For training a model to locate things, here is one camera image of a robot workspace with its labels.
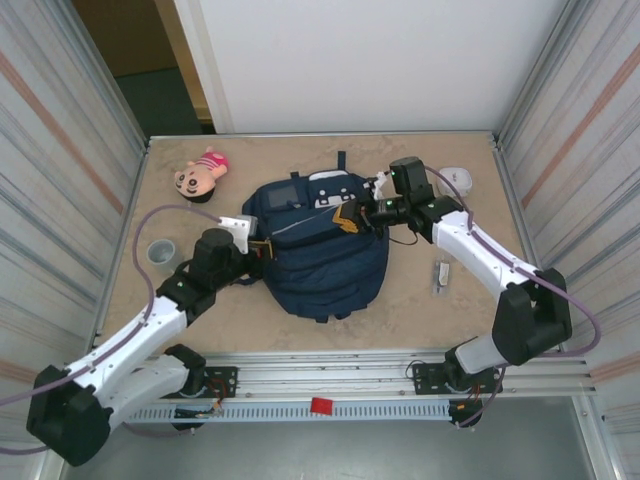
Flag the navy blue backpack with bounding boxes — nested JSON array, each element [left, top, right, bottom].
[[227, 149, 392, 325]]

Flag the white round container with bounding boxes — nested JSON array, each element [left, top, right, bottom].
[[435, 166, 475, 199]]

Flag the grey plastic cup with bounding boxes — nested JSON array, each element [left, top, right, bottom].
[[146, 238, 184, 277]]

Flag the pink plush doll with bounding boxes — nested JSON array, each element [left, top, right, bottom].
[[173, 144, 231, 206]]

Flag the clear plastic packet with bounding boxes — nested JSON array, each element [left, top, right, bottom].
[[430, 257, 451, 299]]

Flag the brown wooden door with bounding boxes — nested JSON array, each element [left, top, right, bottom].
[[72, 0, 214, 126]]

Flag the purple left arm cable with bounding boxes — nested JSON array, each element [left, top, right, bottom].
[[0, 202, 231, 454]]

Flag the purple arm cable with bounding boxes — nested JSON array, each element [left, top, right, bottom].
[[424, 167, 601, 429], [0, 202, 231, 454]]

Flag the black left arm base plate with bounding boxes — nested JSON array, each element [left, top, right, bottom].
[[148, 365, 239, 400]]

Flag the aluminium table frame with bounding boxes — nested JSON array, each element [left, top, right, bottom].
[[52, 130, 599, 404]]

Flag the white slotted cable duct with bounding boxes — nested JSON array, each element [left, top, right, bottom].
[[127, 402, 452, 422]]

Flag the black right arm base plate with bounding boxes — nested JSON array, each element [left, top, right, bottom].
[[409, 363, 504, 397]]

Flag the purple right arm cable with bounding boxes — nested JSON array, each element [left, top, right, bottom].
[[424, 167, 601, 429]]

